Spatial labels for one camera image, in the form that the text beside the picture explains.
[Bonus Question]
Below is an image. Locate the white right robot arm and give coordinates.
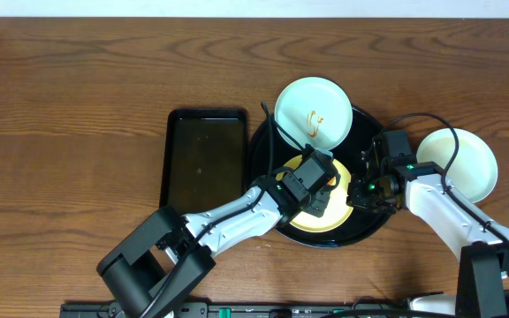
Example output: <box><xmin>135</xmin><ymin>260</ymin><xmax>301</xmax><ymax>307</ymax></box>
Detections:
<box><xmin>347</xmin><ymin>163</ymin><xmax>509</xmax><ymax>317</ymax></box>

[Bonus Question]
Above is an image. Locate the mint green plate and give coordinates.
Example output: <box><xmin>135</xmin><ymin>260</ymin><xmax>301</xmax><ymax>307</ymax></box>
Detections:
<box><xmin>274</xmin><ymin>77</ymin><xmax>353</xmax><ymax>150</ymax></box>
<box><xmin>416</xmin><ymin>128</ymin><xmax>498</xmax><ymax>203</ymax></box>

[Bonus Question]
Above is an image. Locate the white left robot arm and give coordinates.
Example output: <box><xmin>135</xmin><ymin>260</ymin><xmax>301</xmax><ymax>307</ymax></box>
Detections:
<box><xmin>96</xmin><ymin>169</ymin><xmax>340</xmax><ymax>317</ymax></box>

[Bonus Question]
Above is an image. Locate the yellow plate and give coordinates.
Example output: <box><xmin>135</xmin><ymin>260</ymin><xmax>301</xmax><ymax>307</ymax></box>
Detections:
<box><xmin>289</xmin><ymin>159</ymin><xmax>353</xmax><ymax>233</ymax></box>

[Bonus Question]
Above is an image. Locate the rectangular black water tray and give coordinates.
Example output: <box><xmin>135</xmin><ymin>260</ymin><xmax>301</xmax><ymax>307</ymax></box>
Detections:
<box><xmin>159</xmin><ymin>109</ymin><xmax>247</xmax><ymax>215</ymax></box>

